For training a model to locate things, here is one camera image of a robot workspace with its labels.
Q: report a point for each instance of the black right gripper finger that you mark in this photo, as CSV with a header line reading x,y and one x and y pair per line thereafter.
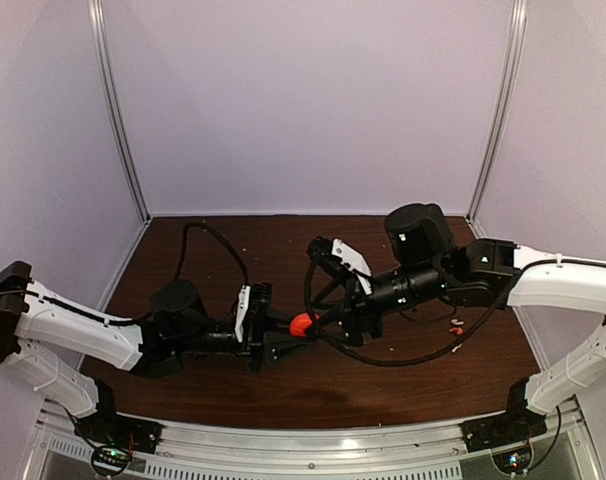
x,y
337,323
337,291

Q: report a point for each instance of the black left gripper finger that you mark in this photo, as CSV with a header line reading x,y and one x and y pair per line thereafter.
x,y
278,321
277,346

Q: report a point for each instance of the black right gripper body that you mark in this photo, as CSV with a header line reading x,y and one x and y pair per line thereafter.
x,y
359,301

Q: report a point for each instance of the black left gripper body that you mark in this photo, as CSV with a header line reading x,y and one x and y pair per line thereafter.
x,y
252,342

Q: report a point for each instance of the red round earbud charging case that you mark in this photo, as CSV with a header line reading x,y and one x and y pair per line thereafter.
x,y
300,324

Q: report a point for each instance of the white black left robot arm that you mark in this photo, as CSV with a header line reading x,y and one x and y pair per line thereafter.
x,y
33,317

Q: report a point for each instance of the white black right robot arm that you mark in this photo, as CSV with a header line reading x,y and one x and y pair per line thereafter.
x,y
488,274

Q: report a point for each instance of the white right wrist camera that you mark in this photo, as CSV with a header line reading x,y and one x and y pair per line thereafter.
x,y
338,258

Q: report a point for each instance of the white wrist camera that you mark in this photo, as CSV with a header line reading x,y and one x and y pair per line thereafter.
x,y
241,312
338,258

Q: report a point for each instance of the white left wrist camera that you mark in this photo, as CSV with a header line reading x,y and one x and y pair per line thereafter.
x,y
241,312

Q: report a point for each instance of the aluminium front rail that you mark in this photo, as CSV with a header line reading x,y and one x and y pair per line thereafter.
x,y
434,450

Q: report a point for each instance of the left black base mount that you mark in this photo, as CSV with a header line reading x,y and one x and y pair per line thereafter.
x,y
106,426

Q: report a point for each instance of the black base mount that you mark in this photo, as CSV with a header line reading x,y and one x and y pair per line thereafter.
x,y
106,426
516,424

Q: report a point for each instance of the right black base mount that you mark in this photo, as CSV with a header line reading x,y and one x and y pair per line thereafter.
x,y
516,424

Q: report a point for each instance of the right aluminium frame post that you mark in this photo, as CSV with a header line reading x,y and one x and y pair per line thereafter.
x,y
513,54

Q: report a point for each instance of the aluminium frame post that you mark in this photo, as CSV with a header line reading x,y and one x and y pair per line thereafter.
x,y
114,110
513,54

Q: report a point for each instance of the left aluminium frame post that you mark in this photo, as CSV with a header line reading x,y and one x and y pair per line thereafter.
x,y
114,110

